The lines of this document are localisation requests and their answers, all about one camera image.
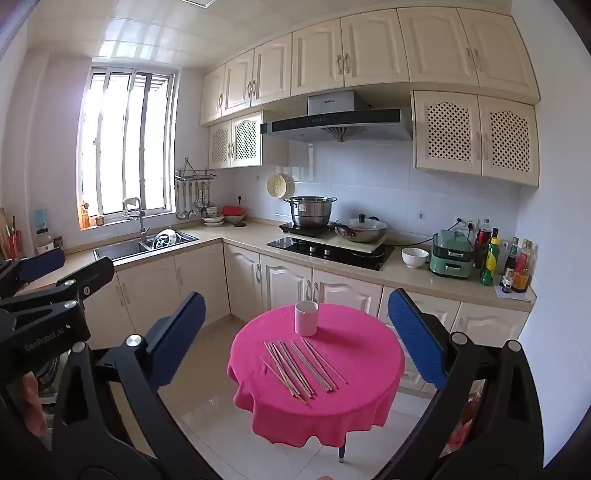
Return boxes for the row of hanging steel utensils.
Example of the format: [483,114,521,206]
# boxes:
[175,180,215,221]

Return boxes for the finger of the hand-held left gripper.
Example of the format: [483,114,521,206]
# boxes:
[0,257,115,324]
[0,248,66,298]

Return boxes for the barred window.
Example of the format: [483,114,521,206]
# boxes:
[76,67,178,227]

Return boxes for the steel stock pot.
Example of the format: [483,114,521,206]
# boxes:
[283,196,338,229]

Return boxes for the cream upper cabinets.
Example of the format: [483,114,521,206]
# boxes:
[199,7,541,125]

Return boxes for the red handled kitchen tools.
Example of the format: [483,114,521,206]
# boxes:
[0,208,24,261]

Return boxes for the dark sauce bottle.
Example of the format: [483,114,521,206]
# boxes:
[501,237,520,287]

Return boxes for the black range hood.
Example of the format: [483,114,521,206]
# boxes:
[260,90,413,143]

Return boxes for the pink cup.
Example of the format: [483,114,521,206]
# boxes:
[294,301,319,337]

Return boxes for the green bottle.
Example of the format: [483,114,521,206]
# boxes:
[480,228,502,287]

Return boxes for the steel sink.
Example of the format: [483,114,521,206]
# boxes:
[93,229,199,261]

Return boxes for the steel faucet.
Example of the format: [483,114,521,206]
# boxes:
[122,197,151,243]

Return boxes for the cream base cabinets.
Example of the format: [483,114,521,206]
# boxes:
[46,222,536,398]

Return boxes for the bundle of wooden chopsticks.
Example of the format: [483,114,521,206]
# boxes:
[259,337,348,403]

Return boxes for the green multi cooker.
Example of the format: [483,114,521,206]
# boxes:
[429,229,475,278]

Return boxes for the wooden board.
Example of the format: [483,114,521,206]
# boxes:
[295,228,386,254]

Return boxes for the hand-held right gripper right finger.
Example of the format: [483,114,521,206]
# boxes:
[379,288,546,480]

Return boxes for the wok with glass lid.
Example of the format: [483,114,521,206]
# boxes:
[335,214,389,244]

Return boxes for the pink tablecloth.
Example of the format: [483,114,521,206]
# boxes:
[227,302,406,448]

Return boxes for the dark red drink bottle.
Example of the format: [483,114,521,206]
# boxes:
[475,219,492,268]

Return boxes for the person's left hand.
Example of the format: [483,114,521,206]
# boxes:
[14,369,49,437]

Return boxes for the orange oil bottle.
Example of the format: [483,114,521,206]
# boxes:
[512,240,534,294]

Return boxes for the black power cable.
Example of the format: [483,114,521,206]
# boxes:
[385,222,462,247]

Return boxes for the white bowl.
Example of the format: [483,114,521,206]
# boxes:
[402,248,430,269]

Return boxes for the cream steamer insert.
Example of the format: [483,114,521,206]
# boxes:
[266,174,295,199]

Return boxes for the orange printed bag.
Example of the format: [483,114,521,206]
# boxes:
[450,381,485,455]

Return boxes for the black induction cooker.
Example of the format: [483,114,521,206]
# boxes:
[278,222,335,237]

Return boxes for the large cream lattice cabinet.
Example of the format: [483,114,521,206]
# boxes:
[412,90,540,188]

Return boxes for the metal wall rack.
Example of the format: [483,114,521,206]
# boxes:
[174,157,218,182]

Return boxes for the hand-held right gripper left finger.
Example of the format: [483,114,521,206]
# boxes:
[50,292,207,480]

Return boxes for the small cream lattice cabinet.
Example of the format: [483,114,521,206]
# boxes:
[209,111,263,171]

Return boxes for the black glass gas stove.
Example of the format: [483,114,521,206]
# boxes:
[266,236,394,271]

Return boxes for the white paper sheet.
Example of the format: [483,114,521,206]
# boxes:
[494,284,532,302]

